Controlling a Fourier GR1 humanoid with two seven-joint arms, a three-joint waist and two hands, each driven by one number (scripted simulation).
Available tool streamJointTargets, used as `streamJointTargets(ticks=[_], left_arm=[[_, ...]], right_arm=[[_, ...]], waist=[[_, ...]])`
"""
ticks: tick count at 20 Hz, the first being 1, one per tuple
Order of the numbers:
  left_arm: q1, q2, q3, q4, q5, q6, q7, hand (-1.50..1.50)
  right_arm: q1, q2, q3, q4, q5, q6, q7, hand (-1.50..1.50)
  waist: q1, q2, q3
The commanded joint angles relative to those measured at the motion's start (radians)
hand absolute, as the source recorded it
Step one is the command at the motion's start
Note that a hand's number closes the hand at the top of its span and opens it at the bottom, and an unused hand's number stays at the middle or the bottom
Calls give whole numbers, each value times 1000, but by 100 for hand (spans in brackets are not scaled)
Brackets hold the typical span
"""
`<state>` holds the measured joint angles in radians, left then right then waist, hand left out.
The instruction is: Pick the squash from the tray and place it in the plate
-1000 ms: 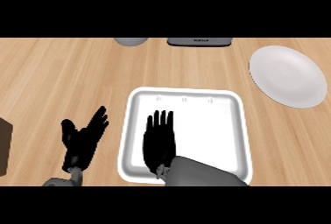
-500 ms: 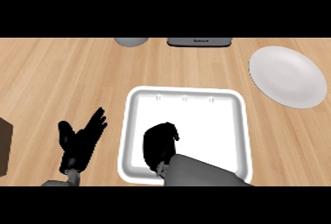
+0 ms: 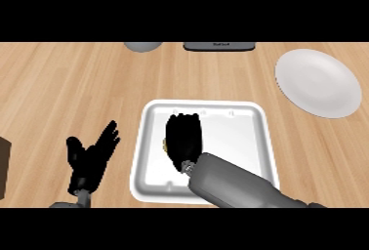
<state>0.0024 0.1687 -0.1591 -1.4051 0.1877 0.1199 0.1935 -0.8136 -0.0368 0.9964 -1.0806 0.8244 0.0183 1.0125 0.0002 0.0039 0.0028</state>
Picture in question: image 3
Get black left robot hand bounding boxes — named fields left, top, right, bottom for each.
left=65, top=119, right=123, bottom=196

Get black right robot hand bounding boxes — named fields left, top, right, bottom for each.
left=164, top=112, right=206, bottom=175

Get white rectangular tray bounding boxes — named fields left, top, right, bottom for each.
left=129, top=99, right=281, bottom=205

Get white round plate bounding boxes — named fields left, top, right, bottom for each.
left=275, top=48, right=364, bottom=120

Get dark brown wooden block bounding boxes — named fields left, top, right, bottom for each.
left=0, top=136, right=14, bottom=200

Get dark grey appliance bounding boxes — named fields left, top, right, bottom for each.
left=182, top=42, right=257, bottom=53

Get grey round object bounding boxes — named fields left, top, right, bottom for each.
left=123, top=42, right=164, bottom=54

